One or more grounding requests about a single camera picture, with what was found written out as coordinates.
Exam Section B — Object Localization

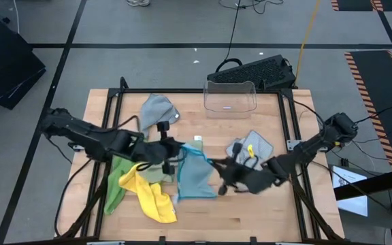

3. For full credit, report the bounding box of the yellow cable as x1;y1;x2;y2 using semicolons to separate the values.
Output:
294;0;321;86

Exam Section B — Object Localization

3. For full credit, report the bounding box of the light blue towel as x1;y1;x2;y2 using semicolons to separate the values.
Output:
171;142;218;205

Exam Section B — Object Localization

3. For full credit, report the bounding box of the blue-grey towel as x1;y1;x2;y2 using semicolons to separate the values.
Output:
138;94;181;140

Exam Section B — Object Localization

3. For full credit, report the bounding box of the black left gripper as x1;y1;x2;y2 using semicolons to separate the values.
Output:
137;121;183;176

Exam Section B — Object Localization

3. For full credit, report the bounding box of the black floor cable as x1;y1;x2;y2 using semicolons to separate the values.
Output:
215;0;284;73

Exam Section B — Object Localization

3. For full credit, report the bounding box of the white printed sheet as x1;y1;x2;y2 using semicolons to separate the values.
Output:
331;165;369;218

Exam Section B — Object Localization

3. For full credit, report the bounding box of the black hazard-striped floor mat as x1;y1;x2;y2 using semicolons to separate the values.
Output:
344;50;392;171
330;0;392;12

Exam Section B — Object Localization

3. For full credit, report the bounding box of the light grey waffle towel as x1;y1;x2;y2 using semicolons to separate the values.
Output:
225;129;274;171

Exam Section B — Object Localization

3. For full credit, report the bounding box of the black perforated computer case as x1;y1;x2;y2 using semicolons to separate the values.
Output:
206;54;297;92

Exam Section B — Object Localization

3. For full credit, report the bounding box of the yellow towel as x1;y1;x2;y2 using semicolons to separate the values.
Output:
118;162;178;225

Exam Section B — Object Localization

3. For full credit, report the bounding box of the pale green towel, teal trim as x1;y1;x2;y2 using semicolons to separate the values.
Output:
137;135;204;184

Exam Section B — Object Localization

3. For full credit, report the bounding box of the black cart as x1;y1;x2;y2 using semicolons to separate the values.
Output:
0;18;47;111

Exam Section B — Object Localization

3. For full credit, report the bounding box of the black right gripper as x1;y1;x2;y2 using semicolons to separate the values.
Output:
210;142;276;195

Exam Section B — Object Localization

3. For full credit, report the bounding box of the black metal table frame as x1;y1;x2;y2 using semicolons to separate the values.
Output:
54;76;346;245

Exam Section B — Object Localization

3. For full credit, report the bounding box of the clear plastic bin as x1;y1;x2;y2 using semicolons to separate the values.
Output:
203;80;257;119

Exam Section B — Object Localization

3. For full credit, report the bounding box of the bright green towel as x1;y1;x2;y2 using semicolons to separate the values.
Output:
103;154;139;216

